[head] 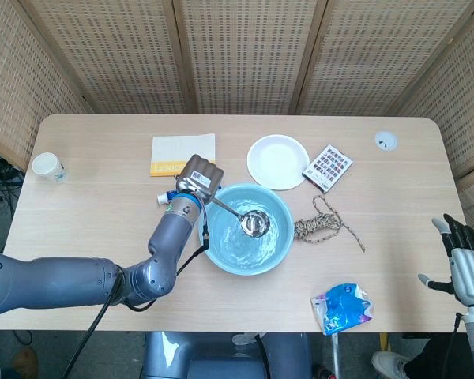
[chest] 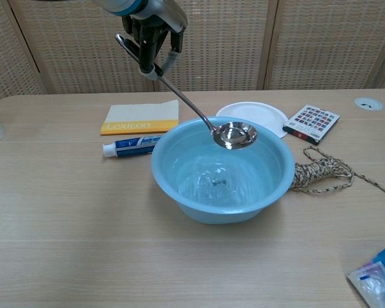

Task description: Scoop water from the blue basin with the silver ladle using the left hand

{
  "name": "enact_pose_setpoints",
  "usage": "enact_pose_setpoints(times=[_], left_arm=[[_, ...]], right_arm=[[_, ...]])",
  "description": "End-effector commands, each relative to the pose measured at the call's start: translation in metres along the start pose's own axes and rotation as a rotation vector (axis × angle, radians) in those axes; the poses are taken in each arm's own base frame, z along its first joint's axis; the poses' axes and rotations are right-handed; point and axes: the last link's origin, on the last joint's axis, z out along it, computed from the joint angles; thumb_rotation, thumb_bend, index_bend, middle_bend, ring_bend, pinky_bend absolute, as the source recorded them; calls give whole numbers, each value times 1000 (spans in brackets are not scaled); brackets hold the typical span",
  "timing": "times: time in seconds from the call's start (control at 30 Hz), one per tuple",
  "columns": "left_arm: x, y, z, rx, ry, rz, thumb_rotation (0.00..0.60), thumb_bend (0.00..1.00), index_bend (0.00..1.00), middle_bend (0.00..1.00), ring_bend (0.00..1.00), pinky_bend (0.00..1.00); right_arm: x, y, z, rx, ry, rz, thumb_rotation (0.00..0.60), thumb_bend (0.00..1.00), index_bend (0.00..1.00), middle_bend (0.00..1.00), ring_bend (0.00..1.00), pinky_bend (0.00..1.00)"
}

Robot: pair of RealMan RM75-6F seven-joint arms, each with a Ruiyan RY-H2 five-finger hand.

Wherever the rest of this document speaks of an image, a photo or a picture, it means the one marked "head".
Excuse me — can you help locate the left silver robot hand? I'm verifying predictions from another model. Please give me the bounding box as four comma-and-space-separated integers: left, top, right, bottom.
175, 154, 225, 205

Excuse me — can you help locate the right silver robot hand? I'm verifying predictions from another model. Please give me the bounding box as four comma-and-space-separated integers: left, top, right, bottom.
418, 213, 474, 307

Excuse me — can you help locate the metal ladle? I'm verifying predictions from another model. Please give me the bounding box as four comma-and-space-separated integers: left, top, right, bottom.
209, 196, 271, 239

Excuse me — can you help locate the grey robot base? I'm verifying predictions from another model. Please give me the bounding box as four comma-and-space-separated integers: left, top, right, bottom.
141, 331, 313, 379

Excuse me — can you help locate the light blue bowl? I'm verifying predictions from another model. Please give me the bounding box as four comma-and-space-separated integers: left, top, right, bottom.
200, 182, 295, 276

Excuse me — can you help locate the white yellow Lexicon book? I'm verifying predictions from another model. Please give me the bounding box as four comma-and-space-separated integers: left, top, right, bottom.
149, 133, 217, 178

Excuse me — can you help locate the blue white toothpaste tube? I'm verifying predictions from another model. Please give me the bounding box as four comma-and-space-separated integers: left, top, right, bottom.
156, 181, 223, 207

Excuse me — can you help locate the white paper plate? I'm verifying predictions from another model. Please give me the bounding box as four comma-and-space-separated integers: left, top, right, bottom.
246, 134, 310, 191

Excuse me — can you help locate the black trouser leg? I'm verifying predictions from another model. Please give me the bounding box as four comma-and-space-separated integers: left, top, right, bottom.
403, 338, 464, 379

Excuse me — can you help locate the white sneaker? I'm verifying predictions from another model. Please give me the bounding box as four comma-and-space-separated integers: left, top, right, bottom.
371, 351, 411, 379

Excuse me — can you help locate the colourful picture card box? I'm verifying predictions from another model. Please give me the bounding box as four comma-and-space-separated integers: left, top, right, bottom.
302, 144, 356, 193

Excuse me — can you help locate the blue plastic package bag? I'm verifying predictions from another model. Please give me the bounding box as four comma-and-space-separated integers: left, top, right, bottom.
310, 282, 375, 336

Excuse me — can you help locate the woven wooden folding screen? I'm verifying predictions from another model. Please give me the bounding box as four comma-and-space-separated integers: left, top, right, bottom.
0, 0, 474, 261

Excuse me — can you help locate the white paper cup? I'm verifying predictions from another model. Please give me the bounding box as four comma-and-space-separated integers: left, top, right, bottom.
32, 152, 70, 184

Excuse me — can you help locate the bundled speckled rope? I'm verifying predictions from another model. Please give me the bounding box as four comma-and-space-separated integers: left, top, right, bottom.
293, 195, 367, 253

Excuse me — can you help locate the round table cable grommet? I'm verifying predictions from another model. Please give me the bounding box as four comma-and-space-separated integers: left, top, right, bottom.
374, 131, 399, 151

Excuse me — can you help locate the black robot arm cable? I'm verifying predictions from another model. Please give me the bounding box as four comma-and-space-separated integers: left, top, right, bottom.
61, 223, 211, 379

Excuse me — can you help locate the floor cable tangle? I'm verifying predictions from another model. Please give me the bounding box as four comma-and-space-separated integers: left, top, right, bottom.
0, 148, 25, 224

